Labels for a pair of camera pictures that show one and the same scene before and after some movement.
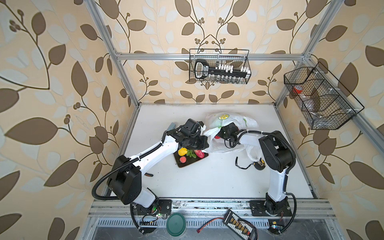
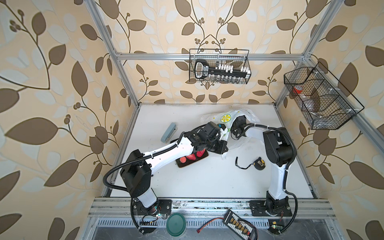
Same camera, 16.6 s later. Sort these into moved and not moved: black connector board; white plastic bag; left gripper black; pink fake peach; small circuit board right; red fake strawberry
Moved: left gripper black; white plastic bag
Not moved: small circuit board right; red fake strawberry; pink fake peach; black connector board
